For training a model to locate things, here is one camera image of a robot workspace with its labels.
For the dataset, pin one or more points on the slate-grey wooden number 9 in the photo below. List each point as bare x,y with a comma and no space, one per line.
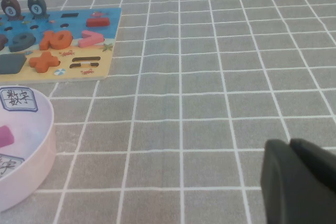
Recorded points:
31,39

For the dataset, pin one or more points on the grey white-grid tablecloth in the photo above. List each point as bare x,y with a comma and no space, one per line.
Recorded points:
199,82

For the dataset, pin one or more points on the slate-grey wooden square piece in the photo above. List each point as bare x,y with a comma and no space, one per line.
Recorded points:
10,64

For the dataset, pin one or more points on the pink plastic bowl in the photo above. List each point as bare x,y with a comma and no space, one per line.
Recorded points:
44,155

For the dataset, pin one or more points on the colourful wooden puzzle board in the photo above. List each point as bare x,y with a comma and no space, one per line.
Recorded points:
113,16

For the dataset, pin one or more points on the slate-grey wooden fish piece 9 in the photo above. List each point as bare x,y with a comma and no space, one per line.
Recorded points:
36,5

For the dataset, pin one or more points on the brown wooden fish piece 8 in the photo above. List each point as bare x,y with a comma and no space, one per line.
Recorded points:
10,6

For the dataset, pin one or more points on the pink wooden greater-than sign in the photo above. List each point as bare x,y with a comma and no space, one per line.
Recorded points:
89,41

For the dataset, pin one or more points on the orange wooden plus sign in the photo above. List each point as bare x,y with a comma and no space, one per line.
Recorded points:
43,62

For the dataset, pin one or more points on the orange wooden number 10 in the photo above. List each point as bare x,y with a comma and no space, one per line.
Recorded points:
47,41

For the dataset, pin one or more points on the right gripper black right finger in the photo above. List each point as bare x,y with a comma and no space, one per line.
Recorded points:
317,163

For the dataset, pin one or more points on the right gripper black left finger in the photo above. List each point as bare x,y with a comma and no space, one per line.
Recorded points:
286,190

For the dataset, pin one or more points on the red wooden minus sign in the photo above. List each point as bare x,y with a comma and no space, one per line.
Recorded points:
97,22

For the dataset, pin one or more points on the magenta wooden number 1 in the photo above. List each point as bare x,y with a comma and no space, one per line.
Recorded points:
5,136

